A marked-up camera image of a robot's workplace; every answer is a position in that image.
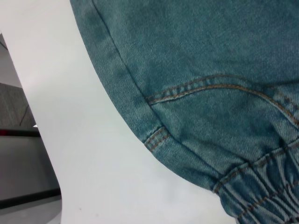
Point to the blue denim shorts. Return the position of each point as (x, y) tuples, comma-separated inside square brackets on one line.
[(210, 51)]

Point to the grey panel with black trim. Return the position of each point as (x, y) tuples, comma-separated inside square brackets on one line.
[(23, 161)]

